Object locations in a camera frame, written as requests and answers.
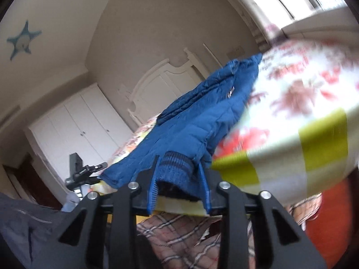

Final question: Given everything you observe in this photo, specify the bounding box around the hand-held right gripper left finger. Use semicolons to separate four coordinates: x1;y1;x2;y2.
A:
57;155;162;269

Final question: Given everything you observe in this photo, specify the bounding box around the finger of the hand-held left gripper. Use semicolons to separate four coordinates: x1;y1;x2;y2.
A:
87;162;108;172

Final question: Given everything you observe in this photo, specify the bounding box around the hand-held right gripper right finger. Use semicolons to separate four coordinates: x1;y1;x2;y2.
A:
196;163;327;269

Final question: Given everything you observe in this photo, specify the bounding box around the blue puffer jacket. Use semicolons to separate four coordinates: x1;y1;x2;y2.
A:
99;53;263;202

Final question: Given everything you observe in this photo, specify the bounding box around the white wardrobe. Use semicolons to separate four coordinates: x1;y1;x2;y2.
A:
24;83;134;180

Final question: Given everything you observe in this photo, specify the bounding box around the dark brown door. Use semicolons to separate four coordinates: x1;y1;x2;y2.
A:
1;153;62;210

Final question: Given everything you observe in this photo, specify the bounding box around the person's dark jacket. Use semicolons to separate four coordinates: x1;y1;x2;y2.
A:
0;192;113;269

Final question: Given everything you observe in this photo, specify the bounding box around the white wooden headboard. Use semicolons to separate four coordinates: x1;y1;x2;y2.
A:
127;48;208;125

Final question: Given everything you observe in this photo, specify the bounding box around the floral bed blanket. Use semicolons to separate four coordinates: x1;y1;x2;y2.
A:
101;38;359;216

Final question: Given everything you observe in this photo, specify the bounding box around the blue star ceiling light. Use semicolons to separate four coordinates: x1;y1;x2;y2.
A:
6;20;42;61

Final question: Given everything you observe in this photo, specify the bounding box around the sailboat print curtain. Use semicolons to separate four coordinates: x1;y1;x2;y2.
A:
217;0;298;47

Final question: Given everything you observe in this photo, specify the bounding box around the white window sill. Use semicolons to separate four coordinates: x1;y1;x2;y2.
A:
280;4;357;38

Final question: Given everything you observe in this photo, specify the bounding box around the beige wall socket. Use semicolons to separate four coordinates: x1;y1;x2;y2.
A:
226;46;247;58

